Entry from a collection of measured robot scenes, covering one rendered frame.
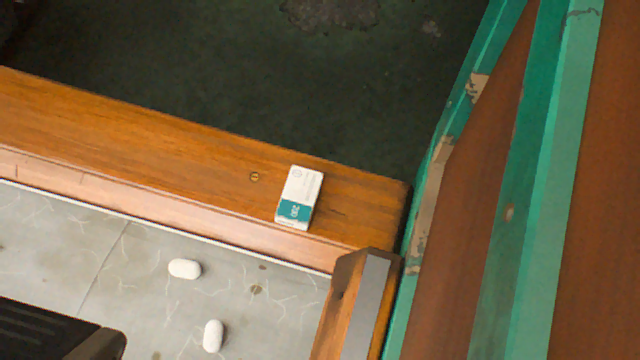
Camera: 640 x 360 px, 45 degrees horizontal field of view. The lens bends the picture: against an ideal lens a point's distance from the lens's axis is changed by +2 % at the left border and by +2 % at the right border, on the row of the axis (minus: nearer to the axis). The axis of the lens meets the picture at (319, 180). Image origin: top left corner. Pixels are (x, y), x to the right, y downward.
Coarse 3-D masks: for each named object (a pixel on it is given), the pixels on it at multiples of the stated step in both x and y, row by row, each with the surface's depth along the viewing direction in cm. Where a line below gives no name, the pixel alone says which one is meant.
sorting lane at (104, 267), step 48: (0, 192) 81; (0, 240) 78; (48, 240) 79; (96, 240) 79; (144, 240) 79; (192, 240) 80; (0, 288) 76; (48, 288) 77; (96, 288) 77; (144, 288) 77; (192, 288) 78; (240, 288) 78; (288, 288) 78; (144, 336) 75; (192, 336) 76; (240, 336) 76; (288, 336) 76
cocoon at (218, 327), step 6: (210, 324) 74; (216, 324) 74; (210, 330) 74; (216, 330) 74; (222, 330) 75; (204, 336) 74; (210, 336) 74; (216, 336) 74; (204, 342) 74; (210, 342) 74; (216, 342) 74; (204, 348) 74; (210, 348) 74; (216, 348) 74
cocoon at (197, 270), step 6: (180, 258) 77; (174, 264) 77; (180, 264) 77; (186, 264) 77; (192, 264) 77; (198, 264) 77; (174, 270) 77; (180, 270) 76; (186, 270) 76; (192, 270) 76; (198, 270) 77; (180, 276) 77; (186, 276) 77; (192, 276) 77
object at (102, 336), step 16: (0, 304) 43; (16, 304) 44; (0, 320) 41; (16, 320) 41; (32, 320) 42; (48, 320) 43; (64, 320) 43; (80, 320) 44; (0, 336) 39; (16, 336) 40; (32, 336) 40; (48, 336) 41; (64, 336) 41; (80, 336) 42; (96, 336) 42; (112, 336) 43; (0, 352) 38; (16, 352) 38; (32, 352) 38; (48, 352) 39; (64, 352) 39; (80, 352) 40; (96, 352) 40; (112, 352) 42
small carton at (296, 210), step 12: (300, 168) 79; (288, 180) 78; (300, 180) 78; (312, 180) 79; (288, 192) 78; (300, 192) 78; (312, 192) 78; (288, 204) 77; (300, 204) 77; (312, 204) 77; (276, 216) 77; (288, 216) 77; (300, 216) 77; (300, 228) 78
